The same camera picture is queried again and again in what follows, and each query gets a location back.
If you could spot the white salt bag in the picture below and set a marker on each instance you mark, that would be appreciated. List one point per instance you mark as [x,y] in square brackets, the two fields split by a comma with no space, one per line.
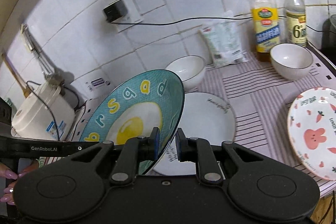
[223,40]

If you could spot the white wall socket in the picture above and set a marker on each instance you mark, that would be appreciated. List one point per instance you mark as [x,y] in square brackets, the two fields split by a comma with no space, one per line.
[133,17]

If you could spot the dark cooking pot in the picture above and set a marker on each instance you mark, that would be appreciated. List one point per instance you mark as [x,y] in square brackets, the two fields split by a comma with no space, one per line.
[328,36]

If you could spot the white ribbed bowl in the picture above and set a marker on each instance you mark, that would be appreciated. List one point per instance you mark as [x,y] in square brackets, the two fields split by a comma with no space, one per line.
[291,61]

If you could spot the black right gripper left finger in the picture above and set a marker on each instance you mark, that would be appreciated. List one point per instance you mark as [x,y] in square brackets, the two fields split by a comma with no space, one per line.
[135,151]

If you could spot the left hand with pink nails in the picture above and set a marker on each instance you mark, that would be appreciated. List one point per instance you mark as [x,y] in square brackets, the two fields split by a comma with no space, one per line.
[7,173]

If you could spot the striped table mat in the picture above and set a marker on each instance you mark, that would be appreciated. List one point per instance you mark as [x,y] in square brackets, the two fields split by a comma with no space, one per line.
[260,99]

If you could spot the hanging metal utensils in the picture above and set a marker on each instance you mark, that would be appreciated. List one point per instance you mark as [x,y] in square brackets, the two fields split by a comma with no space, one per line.
[51,72]

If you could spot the white plate with black rim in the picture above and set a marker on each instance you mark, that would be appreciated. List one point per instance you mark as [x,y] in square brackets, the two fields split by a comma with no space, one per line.
[205,116]

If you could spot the white bowl dark rim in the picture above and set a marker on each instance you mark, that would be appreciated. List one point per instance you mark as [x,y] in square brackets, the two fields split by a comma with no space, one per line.
[190,69]

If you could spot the teal egg pattern plate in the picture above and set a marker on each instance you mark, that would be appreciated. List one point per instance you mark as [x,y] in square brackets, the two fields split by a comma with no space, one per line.
[151,99]

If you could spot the white vinegar bottle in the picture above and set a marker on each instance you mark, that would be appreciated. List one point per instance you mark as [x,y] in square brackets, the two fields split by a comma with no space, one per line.
[296,22]

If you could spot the black power adapter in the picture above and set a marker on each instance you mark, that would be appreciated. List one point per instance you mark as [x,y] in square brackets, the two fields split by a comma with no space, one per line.
[115,11]

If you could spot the white rice cooker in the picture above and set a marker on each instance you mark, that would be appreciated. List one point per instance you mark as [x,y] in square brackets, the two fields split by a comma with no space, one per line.
[44,114]

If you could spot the yellow label cooking wine bottle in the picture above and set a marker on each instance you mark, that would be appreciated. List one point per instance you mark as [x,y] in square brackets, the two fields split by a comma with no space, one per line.
[266,27]

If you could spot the pink bunny pattern plate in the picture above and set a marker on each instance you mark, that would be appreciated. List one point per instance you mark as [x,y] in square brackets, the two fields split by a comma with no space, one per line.
[311,131]

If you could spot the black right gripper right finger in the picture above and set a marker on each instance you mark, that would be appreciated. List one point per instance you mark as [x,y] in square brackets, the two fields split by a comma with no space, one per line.
[200,152]

